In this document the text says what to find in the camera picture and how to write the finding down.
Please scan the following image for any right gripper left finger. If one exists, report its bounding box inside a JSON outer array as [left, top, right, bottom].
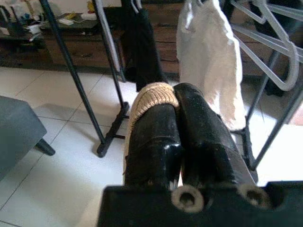
[[124, 103, 185, 191]]

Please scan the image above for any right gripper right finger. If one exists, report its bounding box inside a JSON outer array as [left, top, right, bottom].
[[173, 82, 259, 187]]

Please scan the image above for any beige knit garment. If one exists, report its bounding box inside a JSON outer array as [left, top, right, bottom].
[[127, 81, 180, 152]]

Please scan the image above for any white hanger with black shirt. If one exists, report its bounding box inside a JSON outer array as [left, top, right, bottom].
[[130, 0, 144, 14]]

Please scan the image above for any white shirt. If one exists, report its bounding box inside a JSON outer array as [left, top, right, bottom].
[[176, 0, 246, 131]]

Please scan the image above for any black shirt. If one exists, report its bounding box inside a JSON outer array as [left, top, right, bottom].
[[122, 0, 168, 92]]

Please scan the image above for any dark wood TV cabinet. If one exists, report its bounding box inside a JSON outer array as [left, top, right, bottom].
[[0, 7, 126, 71]]

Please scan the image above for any dark grey ottoman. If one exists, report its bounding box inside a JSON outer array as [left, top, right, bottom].
[[0, 96, 56, 182]]

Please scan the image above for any white power strip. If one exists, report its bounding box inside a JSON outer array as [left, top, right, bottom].
[[57, 17, 74, 26]]

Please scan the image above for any black clothes rack silver rail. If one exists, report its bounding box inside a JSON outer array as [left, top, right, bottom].
[[39, 0, 303, 171]]

